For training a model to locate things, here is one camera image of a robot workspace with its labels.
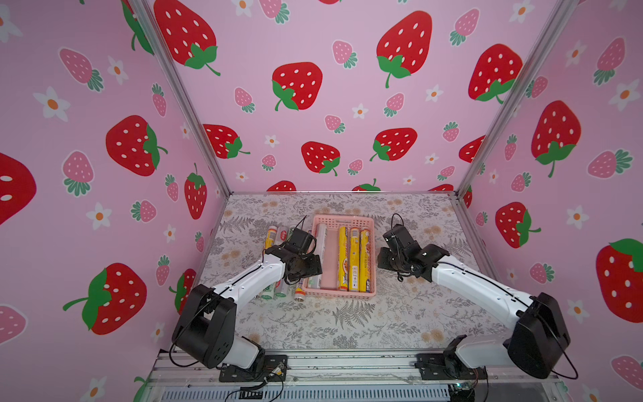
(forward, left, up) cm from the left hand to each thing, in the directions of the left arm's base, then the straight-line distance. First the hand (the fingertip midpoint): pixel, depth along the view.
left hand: (317, 268), depth 88 cm
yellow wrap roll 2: (+7, -9, -4) cm, 12 cm away
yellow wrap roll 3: (+7, -14, -4) cm, 16 cm away
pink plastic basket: (+23, -5, -2) cm, 23 cm away
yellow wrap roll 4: (+6, -18, -4) cm, 19 cm away
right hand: (+3, -25, +6) cm, 26 cm away
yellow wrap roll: (+16, +20, -4) cm, 26 cm away
